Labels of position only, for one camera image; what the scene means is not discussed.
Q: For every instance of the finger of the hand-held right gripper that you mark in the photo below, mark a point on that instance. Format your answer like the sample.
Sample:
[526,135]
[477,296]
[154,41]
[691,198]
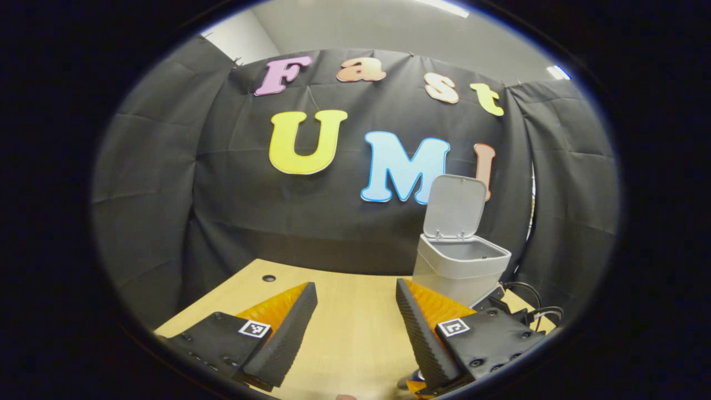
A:
[419,388]

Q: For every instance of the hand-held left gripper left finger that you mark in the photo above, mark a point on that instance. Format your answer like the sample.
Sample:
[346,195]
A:
[289,339]

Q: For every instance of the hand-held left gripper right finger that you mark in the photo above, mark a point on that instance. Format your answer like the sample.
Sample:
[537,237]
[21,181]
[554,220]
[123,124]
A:
[425,339]

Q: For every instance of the white desktop garbage bin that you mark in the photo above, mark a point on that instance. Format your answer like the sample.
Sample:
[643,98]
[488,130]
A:
[458,266]

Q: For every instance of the wooden desktop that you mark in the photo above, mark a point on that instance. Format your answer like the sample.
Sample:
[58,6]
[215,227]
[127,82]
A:
[350,333]

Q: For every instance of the black backdrop cloth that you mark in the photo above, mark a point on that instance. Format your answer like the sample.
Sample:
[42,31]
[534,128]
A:
[233,222]

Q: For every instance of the small ceiling light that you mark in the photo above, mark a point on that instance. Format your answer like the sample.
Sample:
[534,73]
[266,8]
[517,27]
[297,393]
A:
[558,73]

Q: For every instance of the long ceiling light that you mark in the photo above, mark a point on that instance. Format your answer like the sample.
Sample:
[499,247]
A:
[441,6]

